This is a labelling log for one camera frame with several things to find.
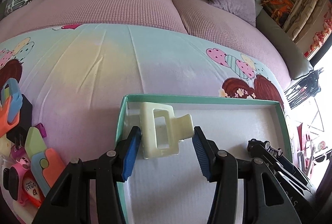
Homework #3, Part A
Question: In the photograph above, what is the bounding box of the cream plastic hair claw clip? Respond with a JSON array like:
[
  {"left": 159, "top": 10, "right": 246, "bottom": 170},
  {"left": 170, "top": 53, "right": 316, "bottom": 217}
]
[{"left": 124, "top": 102, "right": 194, "bottom": 159}]

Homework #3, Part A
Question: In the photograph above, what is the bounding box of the green blue orange utility knife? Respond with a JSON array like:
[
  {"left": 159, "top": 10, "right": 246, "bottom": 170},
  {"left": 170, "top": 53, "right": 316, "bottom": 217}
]
[{"left": 24, "top": 127, "right": 65, "bottom": 197}]

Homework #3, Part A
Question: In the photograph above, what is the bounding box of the black toy car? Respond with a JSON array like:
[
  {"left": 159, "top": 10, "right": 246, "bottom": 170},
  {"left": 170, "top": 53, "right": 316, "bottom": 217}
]
[{"left": 247, "top": 138, "right": 283, "bottom": 163}]

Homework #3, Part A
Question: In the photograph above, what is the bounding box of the teal-rimmed white tray box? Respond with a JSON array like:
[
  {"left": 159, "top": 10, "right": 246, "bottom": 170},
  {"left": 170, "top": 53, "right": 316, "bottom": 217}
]
[{"left": 115, "top": 94, "right": 291, "bottom": 223}]

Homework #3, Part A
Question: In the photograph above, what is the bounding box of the red white glue bottle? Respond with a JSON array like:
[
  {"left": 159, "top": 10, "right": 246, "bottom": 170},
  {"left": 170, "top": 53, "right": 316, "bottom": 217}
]
[{"left": 22, "top": 170, "right": 44, "bottom": 209}]

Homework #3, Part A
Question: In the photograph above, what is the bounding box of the cartoon print table cloth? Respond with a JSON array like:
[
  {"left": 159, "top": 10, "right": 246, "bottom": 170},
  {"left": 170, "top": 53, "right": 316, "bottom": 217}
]
[{"left": 0, "top": 23, "right": 291, "bottom": 224}]

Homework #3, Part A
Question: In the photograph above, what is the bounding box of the black power adapter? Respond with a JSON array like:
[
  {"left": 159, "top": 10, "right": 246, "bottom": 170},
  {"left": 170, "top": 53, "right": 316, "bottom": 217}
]
[{"left": 6, "top": 95, "right": 33, "bottom": 150}]

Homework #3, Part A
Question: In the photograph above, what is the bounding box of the pink kids smartwatch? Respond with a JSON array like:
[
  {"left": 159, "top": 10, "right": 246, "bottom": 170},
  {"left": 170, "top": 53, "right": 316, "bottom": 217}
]
[{"left": 3, "top": 154, "right": 30, "bottom": 206}]

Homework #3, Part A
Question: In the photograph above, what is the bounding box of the black metal rack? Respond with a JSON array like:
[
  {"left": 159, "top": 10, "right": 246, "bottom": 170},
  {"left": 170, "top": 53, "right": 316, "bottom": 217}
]
[{"left": 285, "top": 68, "right": 324, "bottom": 109}]

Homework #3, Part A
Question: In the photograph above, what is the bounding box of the orange red decoration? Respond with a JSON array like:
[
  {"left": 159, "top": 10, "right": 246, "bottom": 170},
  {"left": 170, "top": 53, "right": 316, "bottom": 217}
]
[{"left": 261, "top": 0, "right": 294, "bottom": 27}]

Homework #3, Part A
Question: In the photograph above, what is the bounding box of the grey sofa with pink cover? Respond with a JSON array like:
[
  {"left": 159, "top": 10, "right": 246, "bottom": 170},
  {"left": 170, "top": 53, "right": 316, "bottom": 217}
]
[{"left": 1, "top": 0, "right": 313, "bottom": 87}]

